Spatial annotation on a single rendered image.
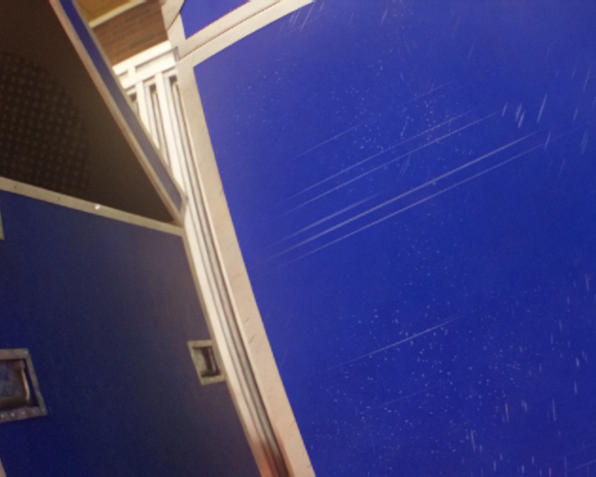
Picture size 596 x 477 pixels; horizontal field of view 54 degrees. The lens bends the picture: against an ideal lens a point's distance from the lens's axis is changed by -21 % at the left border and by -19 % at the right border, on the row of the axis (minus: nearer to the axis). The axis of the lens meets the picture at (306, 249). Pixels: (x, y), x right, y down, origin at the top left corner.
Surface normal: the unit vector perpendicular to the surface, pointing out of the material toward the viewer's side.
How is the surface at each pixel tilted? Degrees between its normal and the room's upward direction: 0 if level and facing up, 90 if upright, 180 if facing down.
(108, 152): 138
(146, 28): 90
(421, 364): 90
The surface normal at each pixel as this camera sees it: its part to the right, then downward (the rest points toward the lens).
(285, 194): -0.49, 0.01
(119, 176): 0.06, 0.65
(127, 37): -0.17, -0.11
